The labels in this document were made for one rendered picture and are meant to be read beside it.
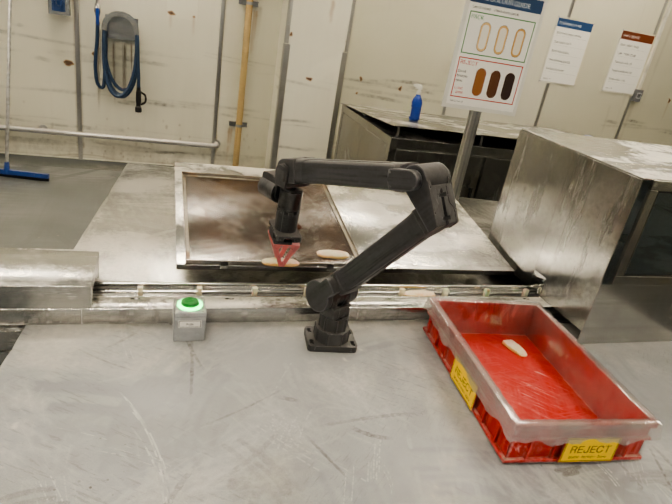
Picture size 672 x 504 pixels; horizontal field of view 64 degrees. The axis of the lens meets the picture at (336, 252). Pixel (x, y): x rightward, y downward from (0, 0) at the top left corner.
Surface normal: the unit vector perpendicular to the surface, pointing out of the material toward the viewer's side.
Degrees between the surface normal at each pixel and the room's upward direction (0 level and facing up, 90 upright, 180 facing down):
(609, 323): 90
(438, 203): 61
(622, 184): 90
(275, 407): 0
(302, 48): 90
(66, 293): 90
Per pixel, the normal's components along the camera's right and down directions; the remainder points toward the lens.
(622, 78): 0.27, 0.43
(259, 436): 0.16, -0.90
